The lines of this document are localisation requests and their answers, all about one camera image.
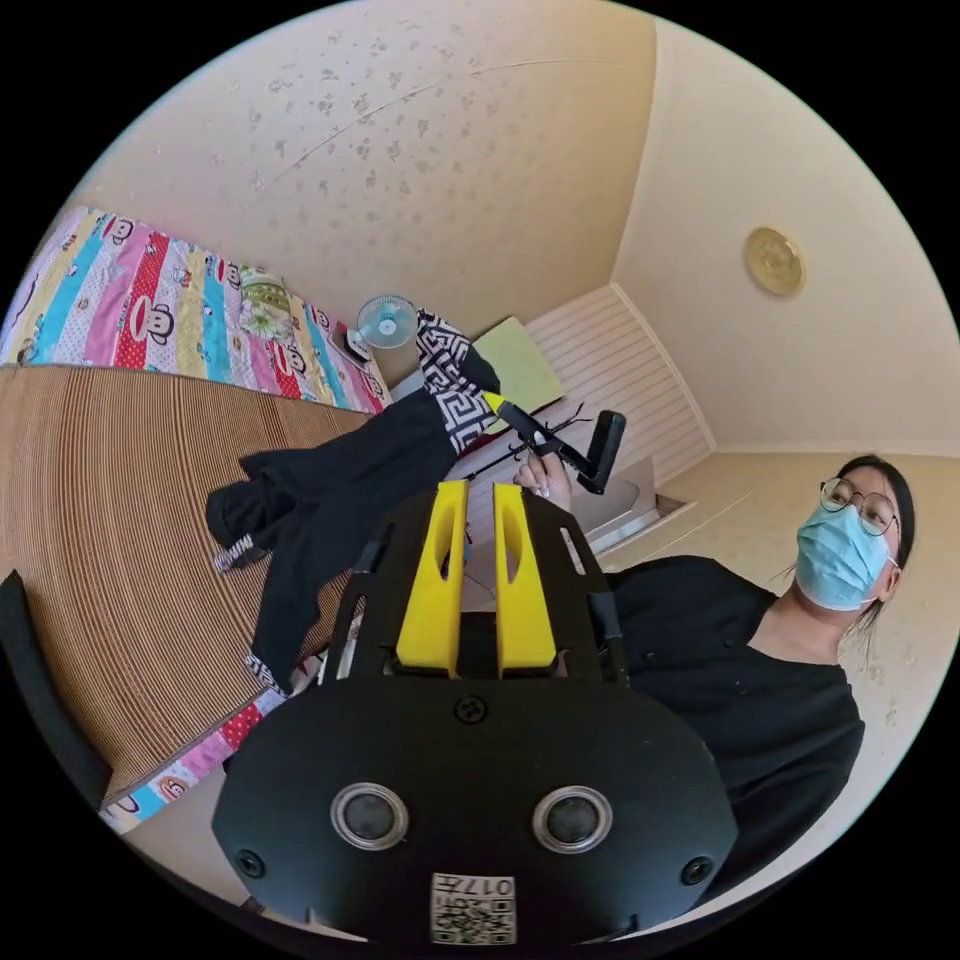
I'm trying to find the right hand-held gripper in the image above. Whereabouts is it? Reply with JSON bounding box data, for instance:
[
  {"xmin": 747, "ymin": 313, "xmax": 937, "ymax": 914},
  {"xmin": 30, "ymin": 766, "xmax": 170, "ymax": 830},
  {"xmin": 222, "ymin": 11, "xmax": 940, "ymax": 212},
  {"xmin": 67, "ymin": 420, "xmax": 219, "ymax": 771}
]
[{"xmin": 482, "ymin": 390, "xmax": 601, "ymax": 493}]

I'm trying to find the round golden ceiling lamp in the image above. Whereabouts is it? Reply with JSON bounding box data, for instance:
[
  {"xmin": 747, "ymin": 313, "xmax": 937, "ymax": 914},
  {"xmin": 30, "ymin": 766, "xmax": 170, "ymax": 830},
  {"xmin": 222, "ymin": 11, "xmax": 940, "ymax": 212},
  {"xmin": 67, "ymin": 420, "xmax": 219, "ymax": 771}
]
[{"xmin": 743, "ymin": 226, "xmax": 806, "ymax": 298}]

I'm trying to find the small light blue fan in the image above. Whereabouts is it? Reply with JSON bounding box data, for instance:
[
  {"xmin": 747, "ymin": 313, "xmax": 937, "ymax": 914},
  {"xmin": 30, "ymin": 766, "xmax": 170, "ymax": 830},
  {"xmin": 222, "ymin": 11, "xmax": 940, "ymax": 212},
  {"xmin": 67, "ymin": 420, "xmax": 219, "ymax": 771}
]
[{"xmin": 344, "ymin": 293, "xmax": 418, "ymax": 364}]

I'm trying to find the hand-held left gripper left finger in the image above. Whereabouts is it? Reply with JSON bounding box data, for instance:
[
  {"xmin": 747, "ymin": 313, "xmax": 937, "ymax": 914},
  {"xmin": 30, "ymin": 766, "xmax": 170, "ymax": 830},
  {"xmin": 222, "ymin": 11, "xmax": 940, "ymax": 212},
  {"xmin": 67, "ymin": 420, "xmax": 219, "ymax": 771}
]
[{"xmin": 395, "ymin": 479, "xmax": 471, "ymax": 670}]

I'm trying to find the black long sleeve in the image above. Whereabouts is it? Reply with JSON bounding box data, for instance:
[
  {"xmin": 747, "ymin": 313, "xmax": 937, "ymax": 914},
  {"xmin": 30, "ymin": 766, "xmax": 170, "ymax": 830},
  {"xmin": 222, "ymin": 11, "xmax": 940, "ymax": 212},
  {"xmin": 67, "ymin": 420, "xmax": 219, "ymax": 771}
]
[{"xmin": 205, "ymin": 307, "xmax": 504, "ymax": 699}]

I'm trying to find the green flowered pillow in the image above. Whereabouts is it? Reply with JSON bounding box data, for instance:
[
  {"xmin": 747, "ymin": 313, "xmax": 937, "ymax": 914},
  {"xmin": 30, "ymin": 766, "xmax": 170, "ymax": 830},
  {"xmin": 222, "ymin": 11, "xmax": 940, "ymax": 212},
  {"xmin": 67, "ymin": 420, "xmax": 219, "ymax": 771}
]
[{"xmin": 238, "ymin": 266, "xmax": 299, "ymax": 340}]

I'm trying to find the person's body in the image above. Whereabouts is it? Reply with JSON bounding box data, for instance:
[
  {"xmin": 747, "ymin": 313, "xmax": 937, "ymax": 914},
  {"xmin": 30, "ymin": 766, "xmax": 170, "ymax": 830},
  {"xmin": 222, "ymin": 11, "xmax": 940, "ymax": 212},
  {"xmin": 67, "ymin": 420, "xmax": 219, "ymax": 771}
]
[{"xmin": 599, "ymin": 452, "xmax": 918, "ymax": 905}]

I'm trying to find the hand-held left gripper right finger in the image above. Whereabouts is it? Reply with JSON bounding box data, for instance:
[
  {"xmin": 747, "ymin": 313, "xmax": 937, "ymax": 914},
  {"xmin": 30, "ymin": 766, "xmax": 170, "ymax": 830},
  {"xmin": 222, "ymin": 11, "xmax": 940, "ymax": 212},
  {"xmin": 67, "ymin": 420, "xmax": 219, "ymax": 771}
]
[{"xmin": 492, "ymin": 482, "xmax": 559, "ymax": 670}]

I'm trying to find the bed with mat and printed sheet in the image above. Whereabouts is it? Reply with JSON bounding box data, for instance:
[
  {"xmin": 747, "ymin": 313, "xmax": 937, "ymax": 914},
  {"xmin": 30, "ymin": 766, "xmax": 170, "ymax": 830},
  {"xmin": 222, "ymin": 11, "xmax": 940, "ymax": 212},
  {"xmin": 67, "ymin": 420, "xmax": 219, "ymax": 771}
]
[{"xmin": 0, "ymin": 205, "xmax": 394, "ymax": 835}]

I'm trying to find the person's right hand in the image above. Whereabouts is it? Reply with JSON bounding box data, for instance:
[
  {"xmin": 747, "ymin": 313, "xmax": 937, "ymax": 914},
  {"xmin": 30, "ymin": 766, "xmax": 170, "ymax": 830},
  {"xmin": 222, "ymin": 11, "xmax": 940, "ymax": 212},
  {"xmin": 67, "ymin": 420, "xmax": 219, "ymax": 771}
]
[{"xmin": 512, "ymin": 452, "xmax": 574, "ymax": 519}]

